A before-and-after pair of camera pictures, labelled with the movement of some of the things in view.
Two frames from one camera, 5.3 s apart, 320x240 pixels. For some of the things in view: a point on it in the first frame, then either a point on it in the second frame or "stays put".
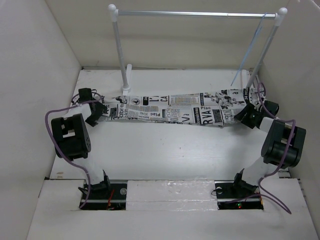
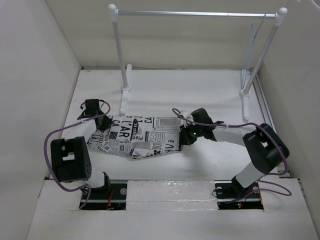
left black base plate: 113,199 stays put
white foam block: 171,195 stays put
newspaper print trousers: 218,108 → 136,136
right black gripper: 249,108 → 185,139
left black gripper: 100,110 → 107,124
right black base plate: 230,198 stays put
